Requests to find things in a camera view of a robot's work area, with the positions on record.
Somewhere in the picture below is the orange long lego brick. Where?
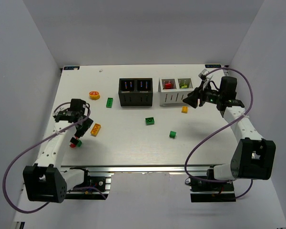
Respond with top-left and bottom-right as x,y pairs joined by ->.
90,123 -> 101,136

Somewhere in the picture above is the orange small lego brick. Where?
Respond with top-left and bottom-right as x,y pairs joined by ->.
182,106 -> 188,114

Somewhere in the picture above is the red flower lego green brick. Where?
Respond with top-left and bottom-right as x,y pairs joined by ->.
70,137 -> 82,148

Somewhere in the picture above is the red rounded lego block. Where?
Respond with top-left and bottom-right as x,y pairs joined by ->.
163,81 -> 174,90

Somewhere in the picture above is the small dark green lego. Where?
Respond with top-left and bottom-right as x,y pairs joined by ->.
169,131 -> 176,139

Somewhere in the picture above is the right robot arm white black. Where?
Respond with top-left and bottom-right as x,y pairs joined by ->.
183,76 -> 276,183

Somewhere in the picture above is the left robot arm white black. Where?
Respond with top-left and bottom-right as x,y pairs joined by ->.
23,99 -> 93,203

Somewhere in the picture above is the white two-compartment container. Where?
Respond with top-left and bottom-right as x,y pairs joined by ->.
158,78 -> 194,106

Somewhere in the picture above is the yellow round flower lego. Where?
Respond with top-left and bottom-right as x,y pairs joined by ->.
89,91 -> 100,100

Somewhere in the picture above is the dark green long lego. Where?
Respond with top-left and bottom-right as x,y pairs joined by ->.
106,98 -> 113,108

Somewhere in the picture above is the blue label right corner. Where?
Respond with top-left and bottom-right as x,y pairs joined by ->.
204,64 -> 222,68

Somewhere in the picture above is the blue label corner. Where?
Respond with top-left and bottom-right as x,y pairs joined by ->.
63,66 -> 80,71
204,64 -> 222,68

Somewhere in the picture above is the blue label left corner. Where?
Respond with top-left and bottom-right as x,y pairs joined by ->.
63,66 -> 80,71

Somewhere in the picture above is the dark green 2x2 lego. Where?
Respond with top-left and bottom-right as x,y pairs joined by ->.
145,117 -> 154,125

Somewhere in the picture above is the black two-compartment container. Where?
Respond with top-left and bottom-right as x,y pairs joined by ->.
118,78 -> 153,107

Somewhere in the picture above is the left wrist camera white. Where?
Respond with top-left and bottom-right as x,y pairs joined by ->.
52,106 -> 65,117

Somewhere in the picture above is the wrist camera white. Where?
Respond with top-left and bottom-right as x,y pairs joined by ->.
198,69 -> 213,90
52,106 -> 65,117

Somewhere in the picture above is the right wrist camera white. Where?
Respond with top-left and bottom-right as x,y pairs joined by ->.
198,69 -> 213,90

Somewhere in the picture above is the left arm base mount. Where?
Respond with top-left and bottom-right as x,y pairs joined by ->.
64,167 -> 112,200

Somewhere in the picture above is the aluminium table front rail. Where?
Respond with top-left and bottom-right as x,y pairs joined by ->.
33,164 -> 229,174

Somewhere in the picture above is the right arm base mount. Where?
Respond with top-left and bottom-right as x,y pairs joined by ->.
187,179 -> 236,203

